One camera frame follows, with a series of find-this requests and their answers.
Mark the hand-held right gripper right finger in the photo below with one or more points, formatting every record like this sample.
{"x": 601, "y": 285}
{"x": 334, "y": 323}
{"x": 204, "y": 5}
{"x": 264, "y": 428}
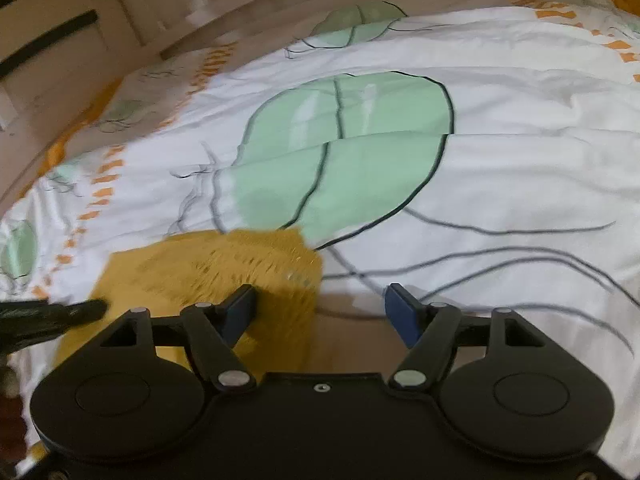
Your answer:
{"x": 404, "y": 312}

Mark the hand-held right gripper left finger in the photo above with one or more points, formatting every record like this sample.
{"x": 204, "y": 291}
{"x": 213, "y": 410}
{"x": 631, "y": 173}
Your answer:
{"x": 240, "y": 307}

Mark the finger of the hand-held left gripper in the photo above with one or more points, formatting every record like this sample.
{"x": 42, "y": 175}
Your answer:
{"x": 60, "y": 316}

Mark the yellow knit garment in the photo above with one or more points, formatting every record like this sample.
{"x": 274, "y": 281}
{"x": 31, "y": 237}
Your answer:
{"x": 175, "y": 270}

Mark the white leaf printed blanket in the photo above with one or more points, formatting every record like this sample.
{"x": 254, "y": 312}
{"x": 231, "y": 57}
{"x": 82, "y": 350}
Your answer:
{"x": 500, "y": 160}

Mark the yellow bed sheet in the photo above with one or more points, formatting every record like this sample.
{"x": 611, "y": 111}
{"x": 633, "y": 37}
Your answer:
{"x": 75, "y": 135}

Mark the beige wardrobe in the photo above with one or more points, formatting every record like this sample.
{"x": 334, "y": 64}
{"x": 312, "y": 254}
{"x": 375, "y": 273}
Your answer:
{"x": 45, "y": 50}

